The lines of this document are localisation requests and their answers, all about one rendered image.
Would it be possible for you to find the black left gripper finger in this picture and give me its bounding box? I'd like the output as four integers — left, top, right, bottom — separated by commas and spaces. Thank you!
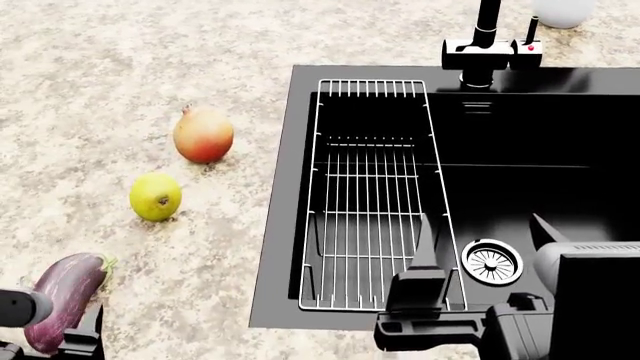
58, 303, 105, 360

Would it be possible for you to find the yellow-green apple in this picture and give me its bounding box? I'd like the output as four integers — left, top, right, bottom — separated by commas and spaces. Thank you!
129, 171, 183, 223

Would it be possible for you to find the chrome sink drain strainer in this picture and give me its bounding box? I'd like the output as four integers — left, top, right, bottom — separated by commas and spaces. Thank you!
460, 237, 526, 288

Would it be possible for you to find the black kitchen sink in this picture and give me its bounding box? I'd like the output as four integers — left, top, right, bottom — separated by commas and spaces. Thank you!
248, 64, 640, 332

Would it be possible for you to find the black and chrome faucet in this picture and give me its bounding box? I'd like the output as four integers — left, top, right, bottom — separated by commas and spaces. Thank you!
441, 0, 545, 89

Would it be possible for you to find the black faucet lever handle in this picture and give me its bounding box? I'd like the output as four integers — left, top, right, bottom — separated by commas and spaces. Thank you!
523, 15, 542, 43

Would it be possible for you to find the red yellow pomegranate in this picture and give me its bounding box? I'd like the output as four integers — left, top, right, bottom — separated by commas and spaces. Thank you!
172, 104, 235, 165

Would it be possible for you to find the white bowl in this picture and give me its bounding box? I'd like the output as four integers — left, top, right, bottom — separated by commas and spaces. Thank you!
529, 0, 599, 30

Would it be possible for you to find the white wire sink rack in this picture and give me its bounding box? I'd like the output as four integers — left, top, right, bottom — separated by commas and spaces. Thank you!
297, 78, 470, 312

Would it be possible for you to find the purple eggplant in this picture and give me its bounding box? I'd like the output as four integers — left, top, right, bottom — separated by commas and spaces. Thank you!
23, 252, 119, 356

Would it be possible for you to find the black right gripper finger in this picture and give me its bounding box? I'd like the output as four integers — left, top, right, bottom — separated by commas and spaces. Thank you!
529, 212, 567, 252
386, 213, 447, 313

